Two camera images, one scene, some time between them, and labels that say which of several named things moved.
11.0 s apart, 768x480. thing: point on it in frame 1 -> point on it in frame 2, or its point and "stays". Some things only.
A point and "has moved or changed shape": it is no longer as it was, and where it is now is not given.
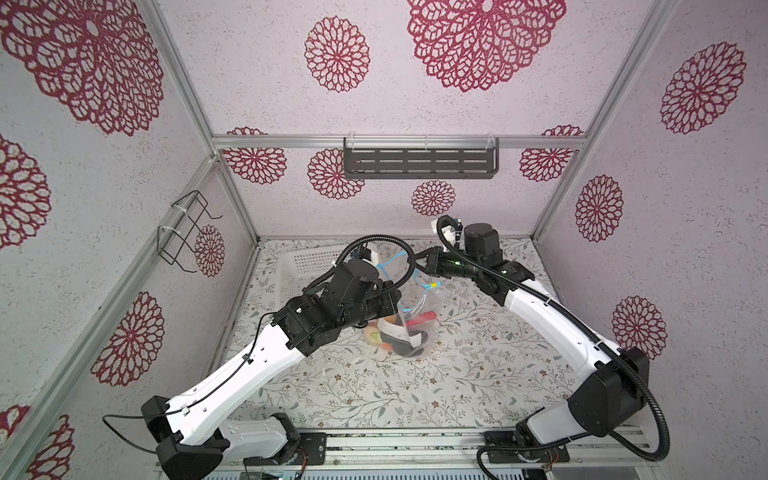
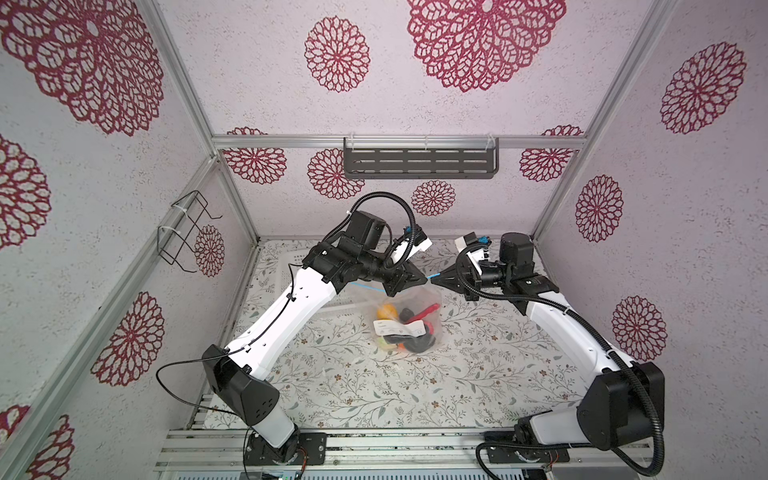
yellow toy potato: [373, 336] has moved or changed shape
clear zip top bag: [412, 331] stays
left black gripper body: [379, 305] -> [379, 268]
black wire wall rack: [180, 227] stays
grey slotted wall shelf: [421, 158] stays
